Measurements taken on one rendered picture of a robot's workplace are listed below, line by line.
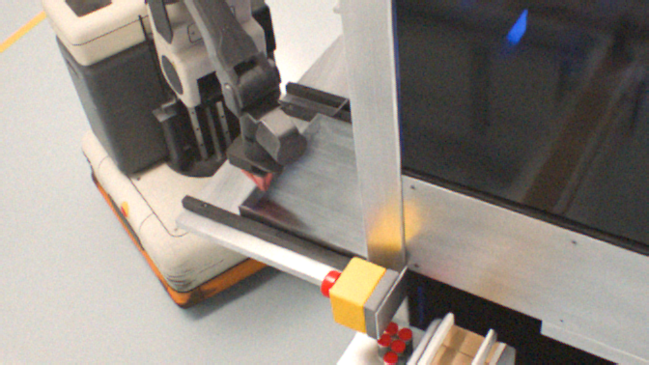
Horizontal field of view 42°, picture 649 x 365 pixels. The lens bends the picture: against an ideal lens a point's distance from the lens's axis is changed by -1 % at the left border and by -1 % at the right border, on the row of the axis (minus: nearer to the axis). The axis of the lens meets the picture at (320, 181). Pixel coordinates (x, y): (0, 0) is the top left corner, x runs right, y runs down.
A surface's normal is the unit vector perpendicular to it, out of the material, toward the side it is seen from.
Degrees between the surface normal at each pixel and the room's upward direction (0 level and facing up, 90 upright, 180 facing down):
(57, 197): 0
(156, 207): 0
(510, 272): 90
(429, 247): 90
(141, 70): 90
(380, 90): 90
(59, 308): 0
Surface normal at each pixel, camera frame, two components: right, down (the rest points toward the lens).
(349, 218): -0.11, -0.70
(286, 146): 0.59, 0.60
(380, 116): -0.51, 0.66
